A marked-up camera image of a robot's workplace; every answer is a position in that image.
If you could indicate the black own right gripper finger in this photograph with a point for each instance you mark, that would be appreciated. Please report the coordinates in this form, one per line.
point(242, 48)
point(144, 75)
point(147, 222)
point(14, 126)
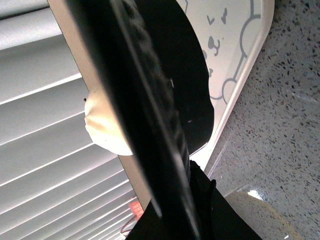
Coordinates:
point(185, 204)

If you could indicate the white steamed bun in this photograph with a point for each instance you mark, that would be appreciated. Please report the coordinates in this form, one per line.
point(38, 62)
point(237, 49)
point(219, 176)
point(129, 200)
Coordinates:
point(102, 125)

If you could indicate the beige plate with black rim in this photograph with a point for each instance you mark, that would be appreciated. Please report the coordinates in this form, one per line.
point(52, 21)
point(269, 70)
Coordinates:
point(182, 61)

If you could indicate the cream bear print tray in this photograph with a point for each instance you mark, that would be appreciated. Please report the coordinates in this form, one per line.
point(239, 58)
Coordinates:
point(231, 34)

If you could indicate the red object in background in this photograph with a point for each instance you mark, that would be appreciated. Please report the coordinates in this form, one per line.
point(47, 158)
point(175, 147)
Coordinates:
point(136, 209)

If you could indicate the grey pleated curtain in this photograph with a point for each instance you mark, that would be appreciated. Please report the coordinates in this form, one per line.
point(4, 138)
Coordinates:
point(55, 183)

